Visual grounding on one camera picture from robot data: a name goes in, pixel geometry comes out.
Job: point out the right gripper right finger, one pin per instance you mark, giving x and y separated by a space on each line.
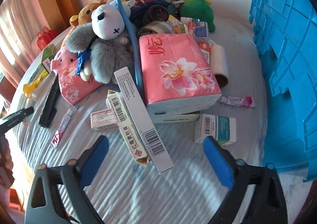
232 174

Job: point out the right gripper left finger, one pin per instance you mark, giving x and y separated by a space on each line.
77 174

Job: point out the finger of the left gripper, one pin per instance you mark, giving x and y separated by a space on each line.
14 119

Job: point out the yellow toy figure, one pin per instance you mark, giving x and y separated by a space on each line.
29 88

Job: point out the white teal medicine box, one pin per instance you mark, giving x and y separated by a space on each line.
222 129

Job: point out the pink white tube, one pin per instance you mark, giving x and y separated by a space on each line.
62 127

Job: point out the small pink white box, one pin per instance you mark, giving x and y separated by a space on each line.
103 119

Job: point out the green tall carton box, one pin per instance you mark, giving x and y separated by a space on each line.
44 65

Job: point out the long white barcode box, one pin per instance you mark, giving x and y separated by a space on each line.
141 118

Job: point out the small pink ointment tube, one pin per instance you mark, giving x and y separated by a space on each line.
247 102

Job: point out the small pink tissue pack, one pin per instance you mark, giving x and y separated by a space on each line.
73 88

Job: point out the erythromycin ointment box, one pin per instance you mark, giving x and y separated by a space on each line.
115 101

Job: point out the pink pig plush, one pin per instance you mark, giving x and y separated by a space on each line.
62 59

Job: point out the red bag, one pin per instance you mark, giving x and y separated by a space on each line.
45 37

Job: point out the pink flower tissue pack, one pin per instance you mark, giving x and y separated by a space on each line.
177 78

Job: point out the grey fluffy plush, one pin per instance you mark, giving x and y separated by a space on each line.
107 56

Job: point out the white paper roll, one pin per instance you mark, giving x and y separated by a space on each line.
219 65

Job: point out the pink curtain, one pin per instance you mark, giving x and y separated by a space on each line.
21 21

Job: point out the brown bear plush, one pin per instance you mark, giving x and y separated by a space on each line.
83 17

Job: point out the red white toothpaste box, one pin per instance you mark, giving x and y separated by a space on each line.
205 49

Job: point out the white panda plush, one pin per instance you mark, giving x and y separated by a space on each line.
107 22

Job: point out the blue white floss box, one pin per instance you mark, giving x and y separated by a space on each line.
198 29

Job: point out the grey checked tape roll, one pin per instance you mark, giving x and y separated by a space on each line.
155 27

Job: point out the blue plastic storage crate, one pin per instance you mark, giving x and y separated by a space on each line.
285 37

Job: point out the yellow and green duck plush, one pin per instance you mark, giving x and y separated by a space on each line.
199 9

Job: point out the dark brown jar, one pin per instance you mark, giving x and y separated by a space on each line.
157 13

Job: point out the blue long-handled brush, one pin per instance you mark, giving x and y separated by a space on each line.
136 50

